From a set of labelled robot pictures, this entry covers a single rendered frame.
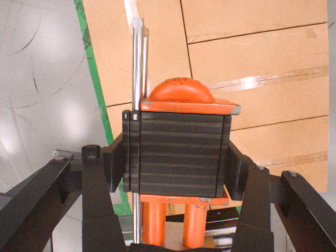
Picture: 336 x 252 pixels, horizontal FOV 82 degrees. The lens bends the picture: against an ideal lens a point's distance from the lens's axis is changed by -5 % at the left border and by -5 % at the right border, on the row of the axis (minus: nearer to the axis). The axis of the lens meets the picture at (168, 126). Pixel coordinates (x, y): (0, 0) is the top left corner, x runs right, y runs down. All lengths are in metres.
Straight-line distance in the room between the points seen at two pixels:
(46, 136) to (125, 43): 1.10
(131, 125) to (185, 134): 0.04
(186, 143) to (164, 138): 0.02
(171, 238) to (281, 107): 0.87
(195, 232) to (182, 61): 0.76
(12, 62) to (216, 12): 1.45
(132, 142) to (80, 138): 1.51
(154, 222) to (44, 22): 1.63
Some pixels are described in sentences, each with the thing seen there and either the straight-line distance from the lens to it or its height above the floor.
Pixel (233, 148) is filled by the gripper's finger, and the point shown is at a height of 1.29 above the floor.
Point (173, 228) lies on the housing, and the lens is 0.24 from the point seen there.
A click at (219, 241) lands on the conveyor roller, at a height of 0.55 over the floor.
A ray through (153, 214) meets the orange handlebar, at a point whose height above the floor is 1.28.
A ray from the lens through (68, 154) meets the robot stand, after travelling 1.72.
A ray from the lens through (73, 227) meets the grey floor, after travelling 2.09.
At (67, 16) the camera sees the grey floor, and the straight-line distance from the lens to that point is 1.66.
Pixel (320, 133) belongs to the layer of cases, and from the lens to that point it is 1.15.
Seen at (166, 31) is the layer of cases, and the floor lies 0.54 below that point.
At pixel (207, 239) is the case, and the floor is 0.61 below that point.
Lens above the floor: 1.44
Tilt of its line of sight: 77 degrees down
